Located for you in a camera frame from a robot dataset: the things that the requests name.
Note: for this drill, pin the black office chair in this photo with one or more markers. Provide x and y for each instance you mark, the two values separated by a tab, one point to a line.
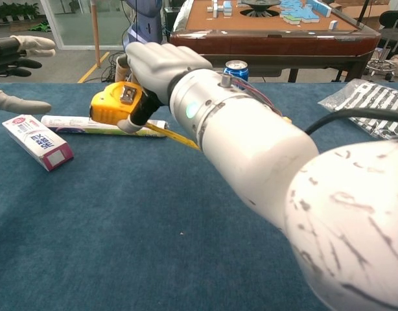
391	19

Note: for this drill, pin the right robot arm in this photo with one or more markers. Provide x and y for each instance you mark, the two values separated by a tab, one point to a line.
267	155

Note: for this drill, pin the wooden pole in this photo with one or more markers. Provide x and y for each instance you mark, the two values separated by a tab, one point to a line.
95	32

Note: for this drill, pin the yellow tape measure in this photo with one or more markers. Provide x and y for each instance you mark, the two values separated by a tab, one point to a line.
108	107

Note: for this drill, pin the single white blue mahjong tile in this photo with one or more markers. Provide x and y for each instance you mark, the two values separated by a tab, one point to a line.
332	25

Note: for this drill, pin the striped cloth in plastic bag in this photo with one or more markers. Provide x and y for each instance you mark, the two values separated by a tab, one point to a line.
370	97

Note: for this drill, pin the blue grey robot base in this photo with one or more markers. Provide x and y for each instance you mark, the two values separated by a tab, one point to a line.
147	16

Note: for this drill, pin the cardboard box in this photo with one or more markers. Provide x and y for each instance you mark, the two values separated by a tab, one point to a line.
358	13

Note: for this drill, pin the white toothpaste tube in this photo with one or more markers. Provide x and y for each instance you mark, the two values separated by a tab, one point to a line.
76	124

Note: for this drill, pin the blue drink can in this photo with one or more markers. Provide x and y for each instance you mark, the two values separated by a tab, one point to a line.
239	69

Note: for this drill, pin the potted green plants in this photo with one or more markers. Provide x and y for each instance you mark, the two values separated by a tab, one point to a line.
14	11

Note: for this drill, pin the blue mahjong tile pile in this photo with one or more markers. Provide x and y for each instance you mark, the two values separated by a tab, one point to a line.
302	13

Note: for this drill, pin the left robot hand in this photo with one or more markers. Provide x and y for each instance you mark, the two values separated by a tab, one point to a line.
11	48

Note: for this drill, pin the brown mahjong table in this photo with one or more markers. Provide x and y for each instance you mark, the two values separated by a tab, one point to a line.
267	42

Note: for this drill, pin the stacked mahjong tile cluster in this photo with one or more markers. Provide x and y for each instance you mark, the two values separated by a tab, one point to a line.
220	8

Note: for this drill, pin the blue table mat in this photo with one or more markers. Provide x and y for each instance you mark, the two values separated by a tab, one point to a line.
121	226

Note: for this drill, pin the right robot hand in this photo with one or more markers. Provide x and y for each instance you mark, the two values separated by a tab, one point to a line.
160	64

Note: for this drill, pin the white purple toothpaste box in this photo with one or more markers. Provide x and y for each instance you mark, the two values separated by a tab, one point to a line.
37	142

